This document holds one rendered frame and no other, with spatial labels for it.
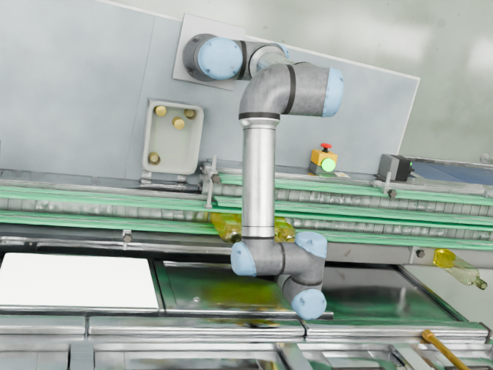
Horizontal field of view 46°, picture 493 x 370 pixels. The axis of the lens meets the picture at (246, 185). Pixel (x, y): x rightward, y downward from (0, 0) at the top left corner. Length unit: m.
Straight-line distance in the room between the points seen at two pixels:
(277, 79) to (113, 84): 0.74
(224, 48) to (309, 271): 0.70
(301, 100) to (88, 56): 0.81
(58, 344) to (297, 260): 0.57
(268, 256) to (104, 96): 0.86
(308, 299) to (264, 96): 0.47
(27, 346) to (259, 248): 0.56
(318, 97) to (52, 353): 0.83
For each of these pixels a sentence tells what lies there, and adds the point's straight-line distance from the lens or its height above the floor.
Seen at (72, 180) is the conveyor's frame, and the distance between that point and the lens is 1.89.
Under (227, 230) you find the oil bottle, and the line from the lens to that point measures 1.73.
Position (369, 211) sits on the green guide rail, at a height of 0.94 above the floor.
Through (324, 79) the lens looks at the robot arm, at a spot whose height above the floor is 1.40.
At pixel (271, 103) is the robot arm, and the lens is 1.31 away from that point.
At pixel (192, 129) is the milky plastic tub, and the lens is 1.94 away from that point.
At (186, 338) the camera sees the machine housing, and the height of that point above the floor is 1.41.
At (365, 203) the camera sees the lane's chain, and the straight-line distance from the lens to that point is 2.09.
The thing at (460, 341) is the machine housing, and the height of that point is 1.41.
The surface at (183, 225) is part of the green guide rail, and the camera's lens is 1.88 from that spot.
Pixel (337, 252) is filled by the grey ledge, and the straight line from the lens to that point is 2.12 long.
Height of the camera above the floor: 2.65
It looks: 68 degrees down
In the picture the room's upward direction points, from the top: 138 degrees clockwise
